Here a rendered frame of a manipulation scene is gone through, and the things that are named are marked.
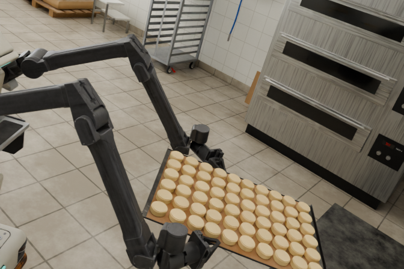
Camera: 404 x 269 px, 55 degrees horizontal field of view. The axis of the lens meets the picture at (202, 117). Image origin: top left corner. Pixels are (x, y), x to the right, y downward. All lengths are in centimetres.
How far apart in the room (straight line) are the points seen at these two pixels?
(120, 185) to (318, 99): 280
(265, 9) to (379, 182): 246
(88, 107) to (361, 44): 277
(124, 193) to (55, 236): 149
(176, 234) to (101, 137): 30
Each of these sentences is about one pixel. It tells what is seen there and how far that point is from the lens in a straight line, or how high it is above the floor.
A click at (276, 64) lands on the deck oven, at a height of 80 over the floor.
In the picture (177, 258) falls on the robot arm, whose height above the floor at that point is 99.
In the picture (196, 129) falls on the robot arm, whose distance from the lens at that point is 152.
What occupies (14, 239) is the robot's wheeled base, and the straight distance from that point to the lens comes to 207.
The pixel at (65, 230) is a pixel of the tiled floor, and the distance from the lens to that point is 250.
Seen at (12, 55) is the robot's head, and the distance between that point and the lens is 139.
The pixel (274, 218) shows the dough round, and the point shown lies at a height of 95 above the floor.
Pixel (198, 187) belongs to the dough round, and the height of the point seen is 99.
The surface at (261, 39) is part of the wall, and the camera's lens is 497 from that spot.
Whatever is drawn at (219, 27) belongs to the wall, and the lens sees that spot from 532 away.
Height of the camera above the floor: 175
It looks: 25 degrees down
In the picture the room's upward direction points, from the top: 16 degrees clockwise
